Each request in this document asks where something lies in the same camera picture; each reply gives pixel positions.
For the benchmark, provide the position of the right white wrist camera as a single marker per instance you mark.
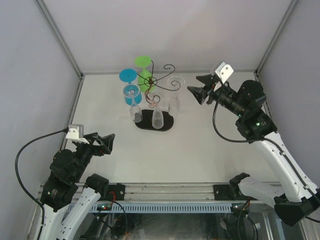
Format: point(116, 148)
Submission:
point(223, 71)

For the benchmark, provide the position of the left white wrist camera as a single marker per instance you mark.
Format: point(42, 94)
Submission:
point(75, 133)

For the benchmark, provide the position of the aluminium front rail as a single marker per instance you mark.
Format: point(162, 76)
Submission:
point(172, 192)

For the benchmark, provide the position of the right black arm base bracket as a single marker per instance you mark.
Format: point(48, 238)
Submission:
point(222, 192)

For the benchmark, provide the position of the clear champagne flute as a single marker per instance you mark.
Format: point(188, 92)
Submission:
point(133, 102)

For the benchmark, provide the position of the green plastic wine glass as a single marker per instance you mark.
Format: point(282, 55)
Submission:
point(144, 76)

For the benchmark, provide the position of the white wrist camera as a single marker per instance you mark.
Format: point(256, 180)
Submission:
point(223, 71)
point(75, 133)

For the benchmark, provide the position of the grey slotted cable duct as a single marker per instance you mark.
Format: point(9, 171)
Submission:
point(163, 208)

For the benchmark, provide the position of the blue plastic wine glass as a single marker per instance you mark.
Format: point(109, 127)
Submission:
point(128, 75)

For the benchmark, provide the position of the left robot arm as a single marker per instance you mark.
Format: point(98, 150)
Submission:
point(66, 171)

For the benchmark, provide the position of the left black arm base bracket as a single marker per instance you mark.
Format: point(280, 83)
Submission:
point(116, 192)

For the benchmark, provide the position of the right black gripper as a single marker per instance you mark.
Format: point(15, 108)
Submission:
point(200, 94)

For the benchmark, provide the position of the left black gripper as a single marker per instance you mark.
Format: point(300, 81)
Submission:
point(99, 150)

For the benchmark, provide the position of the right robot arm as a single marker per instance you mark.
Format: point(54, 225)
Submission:
point(297, 196)

